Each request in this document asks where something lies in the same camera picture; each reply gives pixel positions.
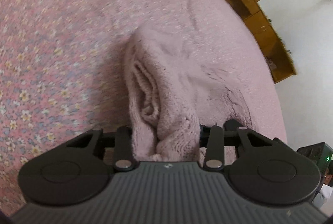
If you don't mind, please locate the pink floral bedspread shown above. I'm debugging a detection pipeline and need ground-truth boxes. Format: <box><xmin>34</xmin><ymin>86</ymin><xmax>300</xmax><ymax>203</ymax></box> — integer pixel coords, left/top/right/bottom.
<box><xmin>1</xmin><ymin>0</ymin><xmax>287</xmax><ymax>214</ymax></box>

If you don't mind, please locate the pink knitted sweater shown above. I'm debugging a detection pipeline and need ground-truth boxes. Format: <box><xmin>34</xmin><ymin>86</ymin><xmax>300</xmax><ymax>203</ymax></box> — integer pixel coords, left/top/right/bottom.
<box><xmin>124</xmin><ymin>26</ymin><xmax>287</xmax><ymax>161</ymax></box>

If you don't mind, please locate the long wooden cabinet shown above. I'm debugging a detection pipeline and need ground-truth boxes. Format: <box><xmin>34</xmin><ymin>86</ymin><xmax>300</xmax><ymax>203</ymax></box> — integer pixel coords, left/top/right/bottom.
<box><xmin>226</xmin><ymin>0</ymin><xmax>296</xmax><ymax>83</ymax></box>

